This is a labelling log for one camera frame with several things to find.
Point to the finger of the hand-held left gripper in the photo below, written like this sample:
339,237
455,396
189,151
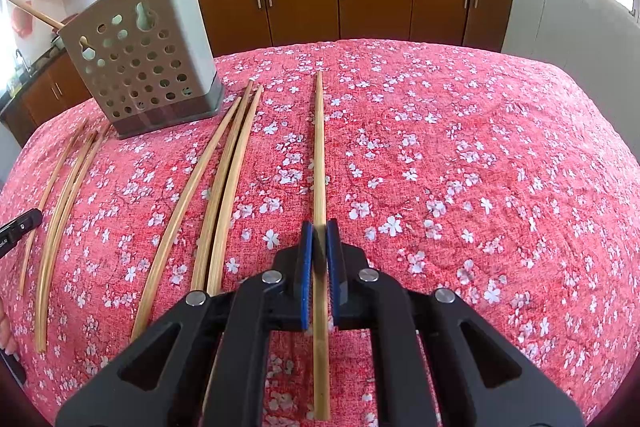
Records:
22,222

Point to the sink faucet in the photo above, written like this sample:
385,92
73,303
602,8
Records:
20,59

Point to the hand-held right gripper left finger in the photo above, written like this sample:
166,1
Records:
306,277

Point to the brown lower kitchen cabinets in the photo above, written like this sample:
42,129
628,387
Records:
375,2

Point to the red plastic bag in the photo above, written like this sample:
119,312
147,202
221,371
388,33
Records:
21,21

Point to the green perforated utensil holder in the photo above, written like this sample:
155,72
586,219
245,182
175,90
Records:
197,32

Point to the bamboo chopstick pair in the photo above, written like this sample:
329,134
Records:
75,197

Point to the red floral tablecloth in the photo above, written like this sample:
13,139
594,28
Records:
450,157

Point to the person's left hand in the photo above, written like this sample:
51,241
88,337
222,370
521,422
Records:
6,329

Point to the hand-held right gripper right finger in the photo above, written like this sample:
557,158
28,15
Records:
334,277

